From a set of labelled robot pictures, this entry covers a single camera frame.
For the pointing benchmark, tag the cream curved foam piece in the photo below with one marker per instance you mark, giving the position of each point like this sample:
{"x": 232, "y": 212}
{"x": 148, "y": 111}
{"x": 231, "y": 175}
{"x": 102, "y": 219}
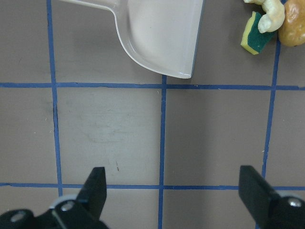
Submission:
{"x": 274, "y": 15}

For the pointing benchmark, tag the yellow potato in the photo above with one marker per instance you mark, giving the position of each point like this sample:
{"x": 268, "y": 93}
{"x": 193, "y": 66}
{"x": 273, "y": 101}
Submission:
{"x": 292, "y": 31}

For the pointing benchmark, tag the yellow green sponge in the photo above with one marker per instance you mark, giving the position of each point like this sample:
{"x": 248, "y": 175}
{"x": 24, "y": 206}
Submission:
{"x": 252, "y": 40}

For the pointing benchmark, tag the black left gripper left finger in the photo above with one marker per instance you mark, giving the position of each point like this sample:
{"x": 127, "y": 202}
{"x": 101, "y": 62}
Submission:
{"x": 83, "y": 211}

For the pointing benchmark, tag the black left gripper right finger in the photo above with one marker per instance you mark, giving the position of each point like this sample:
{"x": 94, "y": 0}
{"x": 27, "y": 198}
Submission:
{"x": 269, "y": 208}

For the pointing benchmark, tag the beige plastic dustpan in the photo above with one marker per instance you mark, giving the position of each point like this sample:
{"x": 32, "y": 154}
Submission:
{"x": 159, "y": 35}

